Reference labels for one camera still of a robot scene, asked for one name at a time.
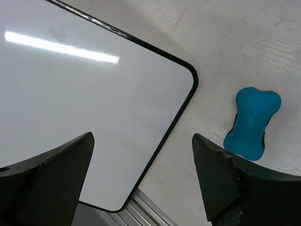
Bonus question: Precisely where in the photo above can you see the white whiteboard black frame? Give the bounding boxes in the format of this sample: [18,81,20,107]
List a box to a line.
[0,0,198,212]

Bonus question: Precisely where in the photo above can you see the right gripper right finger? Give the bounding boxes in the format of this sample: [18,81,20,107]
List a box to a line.
[192,134,301,226]

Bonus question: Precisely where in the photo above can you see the aluminium rail frame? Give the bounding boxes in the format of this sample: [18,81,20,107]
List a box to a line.
[72,188,179,226]

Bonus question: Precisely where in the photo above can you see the blue whiteboard eraser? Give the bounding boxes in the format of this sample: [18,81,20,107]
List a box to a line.
[223,87,281,161]

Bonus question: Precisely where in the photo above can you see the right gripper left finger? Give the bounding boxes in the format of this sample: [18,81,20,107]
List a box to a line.
[0,132,95,226]

